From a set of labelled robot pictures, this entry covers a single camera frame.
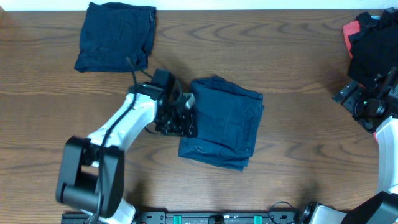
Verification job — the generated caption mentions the blue denim shorts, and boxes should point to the blue denim shorts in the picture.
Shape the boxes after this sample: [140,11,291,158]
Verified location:
[178,76,264,171]

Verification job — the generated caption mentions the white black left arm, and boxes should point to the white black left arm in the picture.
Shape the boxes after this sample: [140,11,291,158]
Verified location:
[55,83,197,223]

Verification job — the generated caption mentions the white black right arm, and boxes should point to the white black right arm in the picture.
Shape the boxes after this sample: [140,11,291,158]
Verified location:
[299,81,397,224]

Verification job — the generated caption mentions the black garment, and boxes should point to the black garment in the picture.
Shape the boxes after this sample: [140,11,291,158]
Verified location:
[351,8,397,88]

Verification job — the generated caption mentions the red garment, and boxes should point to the red garment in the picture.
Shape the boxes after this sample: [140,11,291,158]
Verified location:
[343,21,376,139]

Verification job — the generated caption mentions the folded dark blue shorts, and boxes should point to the folded dark blue shorts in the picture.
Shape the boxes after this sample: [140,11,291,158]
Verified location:
[74,2,156,73]

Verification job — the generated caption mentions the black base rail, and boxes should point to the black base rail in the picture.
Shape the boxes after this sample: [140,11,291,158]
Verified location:
[60,211,301,224]

